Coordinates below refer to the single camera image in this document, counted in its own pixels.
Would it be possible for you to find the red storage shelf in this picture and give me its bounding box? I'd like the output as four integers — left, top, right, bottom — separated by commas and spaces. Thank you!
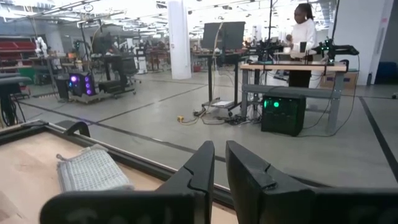
0, 35, 37, 75

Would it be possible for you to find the folded grey waffle cloth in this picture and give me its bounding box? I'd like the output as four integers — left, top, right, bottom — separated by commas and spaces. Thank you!
56, 144, 134, 193

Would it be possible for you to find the black computer with purple lights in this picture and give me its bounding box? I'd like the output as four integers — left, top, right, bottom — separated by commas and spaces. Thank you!
67, 72, 96, 97

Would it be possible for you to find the black monitor desk stand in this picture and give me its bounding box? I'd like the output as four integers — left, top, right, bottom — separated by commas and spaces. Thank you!
191, 49, 249, 118

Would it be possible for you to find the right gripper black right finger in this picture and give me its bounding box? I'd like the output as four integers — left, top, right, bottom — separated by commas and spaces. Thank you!
225, 140, 398, 224

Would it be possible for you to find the white robot figure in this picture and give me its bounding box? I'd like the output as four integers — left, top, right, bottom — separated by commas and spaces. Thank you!
34, 36, 49, 58

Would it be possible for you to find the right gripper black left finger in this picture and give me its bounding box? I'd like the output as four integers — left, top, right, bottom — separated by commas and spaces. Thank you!
39, 140, 216, 224

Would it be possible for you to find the person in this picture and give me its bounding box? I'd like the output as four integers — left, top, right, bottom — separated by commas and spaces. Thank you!
285, 2, 318, 88

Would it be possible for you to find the black table clamp handle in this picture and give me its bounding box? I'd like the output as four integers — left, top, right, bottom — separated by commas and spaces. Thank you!
63, 121, 91, 138

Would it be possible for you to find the black monitor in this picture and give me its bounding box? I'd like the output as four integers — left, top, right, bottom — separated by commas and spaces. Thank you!
201, 21, 246, 50

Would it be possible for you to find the grey workbench with wooden top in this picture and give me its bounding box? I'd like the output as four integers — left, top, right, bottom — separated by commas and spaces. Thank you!
239, 60, 348, 135

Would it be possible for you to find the cardboard box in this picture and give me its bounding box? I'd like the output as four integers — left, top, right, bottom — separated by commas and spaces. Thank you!
320, 71, 358, 91

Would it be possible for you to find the black side stand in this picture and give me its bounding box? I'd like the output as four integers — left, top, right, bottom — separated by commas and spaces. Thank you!
0, 73, 32, 127

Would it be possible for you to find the black computer with green lights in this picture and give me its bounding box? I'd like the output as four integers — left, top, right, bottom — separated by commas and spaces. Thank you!
261, 94, 307, 137

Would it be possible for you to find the white square pillar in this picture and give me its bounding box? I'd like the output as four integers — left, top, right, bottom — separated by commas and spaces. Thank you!
167, 0, 192, 80

